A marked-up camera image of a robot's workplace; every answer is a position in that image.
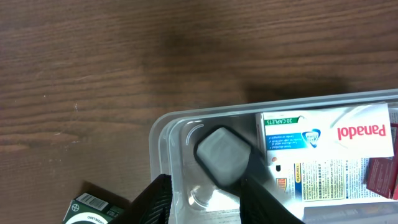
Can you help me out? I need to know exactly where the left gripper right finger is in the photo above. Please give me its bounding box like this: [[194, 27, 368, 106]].
[[239, 179, 303, 224]]

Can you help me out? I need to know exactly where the green Zam-Buk box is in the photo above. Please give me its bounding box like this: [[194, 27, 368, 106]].
[[62, 193, 124, 224]]

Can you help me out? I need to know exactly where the clear plastic container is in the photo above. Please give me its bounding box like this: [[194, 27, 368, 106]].
[[149, 89, 397, 223]]

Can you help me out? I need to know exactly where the white Panadol box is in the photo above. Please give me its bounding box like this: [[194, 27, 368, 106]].
[[256, 103, 394, 166]]

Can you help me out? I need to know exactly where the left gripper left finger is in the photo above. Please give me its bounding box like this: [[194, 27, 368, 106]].
[[109, 174, 172, 224]]

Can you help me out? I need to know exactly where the dark syrup bottle white cap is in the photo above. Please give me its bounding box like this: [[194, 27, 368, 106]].
[[193, 126, 253, 197]]

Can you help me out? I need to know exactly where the red medicine box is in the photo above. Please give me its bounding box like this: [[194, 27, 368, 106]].
[[366, 123, 397, 200]]

